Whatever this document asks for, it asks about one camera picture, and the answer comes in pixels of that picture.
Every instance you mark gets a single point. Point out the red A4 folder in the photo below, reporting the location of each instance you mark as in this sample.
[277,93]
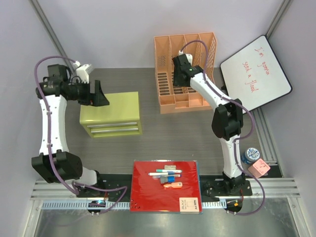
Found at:
[184,202]

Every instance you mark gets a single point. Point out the orange plastic file organizer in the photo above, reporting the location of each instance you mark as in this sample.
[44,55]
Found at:
[176,99]

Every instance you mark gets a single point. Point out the blue patterned tape roll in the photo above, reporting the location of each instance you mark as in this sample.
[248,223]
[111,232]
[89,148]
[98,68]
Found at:
[250,156]

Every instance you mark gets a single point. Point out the teal capped white pen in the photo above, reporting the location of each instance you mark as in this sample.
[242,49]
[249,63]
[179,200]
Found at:
[168,171]

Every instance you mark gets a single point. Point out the blue tipped white pen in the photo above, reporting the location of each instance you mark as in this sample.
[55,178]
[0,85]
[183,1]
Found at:
[174,175]

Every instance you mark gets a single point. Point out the small whiteboard with writing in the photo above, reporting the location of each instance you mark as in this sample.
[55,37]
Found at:
[254,75]

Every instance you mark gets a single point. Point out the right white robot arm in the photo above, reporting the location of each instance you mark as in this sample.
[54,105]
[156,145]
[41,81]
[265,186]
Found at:
[227,119]

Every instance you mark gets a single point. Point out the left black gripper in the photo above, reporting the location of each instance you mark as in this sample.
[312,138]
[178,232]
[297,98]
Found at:
[96,99]

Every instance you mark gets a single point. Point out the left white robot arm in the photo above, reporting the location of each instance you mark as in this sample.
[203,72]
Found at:
[55,163]

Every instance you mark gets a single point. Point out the white marker pen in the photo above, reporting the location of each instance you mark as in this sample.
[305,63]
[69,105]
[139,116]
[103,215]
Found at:
[158,174]

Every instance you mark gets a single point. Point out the pink cube block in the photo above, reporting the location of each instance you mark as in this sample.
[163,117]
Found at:
[259,168]

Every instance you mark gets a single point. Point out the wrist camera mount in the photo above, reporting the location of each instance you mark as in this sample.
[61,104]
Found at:
[188,56]
[83,71]

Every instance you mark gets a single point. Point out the blue and grey marker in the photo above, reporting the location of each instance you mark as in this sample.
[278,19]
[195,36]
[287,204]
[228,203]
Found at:
[167,179]

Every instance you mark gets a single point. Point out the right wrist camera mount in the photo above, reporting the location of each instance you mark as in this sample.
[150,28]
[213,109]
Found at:
[188,56]

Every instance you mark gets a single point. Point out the small white eraser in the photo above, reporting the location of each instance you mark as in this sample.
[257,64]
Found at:
[171,167]

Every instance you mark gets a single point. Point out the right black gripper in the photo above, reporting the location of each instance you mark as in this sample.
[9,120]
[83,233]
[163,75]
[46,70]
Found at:
[176,82]

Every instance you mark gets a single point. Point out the green metal drawer cabinet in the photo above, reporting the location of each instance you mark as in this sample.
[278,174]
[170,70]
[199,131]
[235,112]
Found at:
[120,118]

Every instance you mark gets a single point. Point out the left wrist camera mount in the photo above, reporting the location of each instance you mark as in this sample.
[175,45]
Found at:
[83,71]

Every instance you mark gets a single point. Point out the orange highlighter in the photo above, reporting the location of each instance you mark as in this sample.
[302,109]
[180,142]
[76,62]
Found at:
[174,185]

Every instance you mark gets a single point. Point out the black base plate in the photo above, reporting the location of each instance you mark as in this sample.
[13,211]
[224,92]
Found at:
[210,186]

